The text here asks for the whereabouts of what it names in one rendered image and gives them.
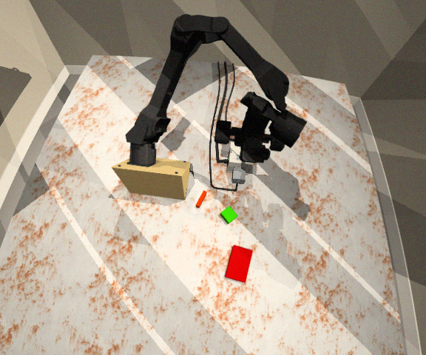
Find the red rectangular block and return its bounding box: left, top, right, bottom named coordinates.
left=224, top=245, right=253, bottom=283

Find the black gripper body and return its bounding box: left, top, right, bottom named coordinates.
left=214, top=118, right=285, bottom=152

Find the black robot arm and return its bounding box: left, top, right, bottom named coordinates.
left=125, top=14, right=307, bottom=167

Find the green cube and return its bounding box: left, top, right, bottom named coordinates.
left=220, top=206, right=237, bottom=224

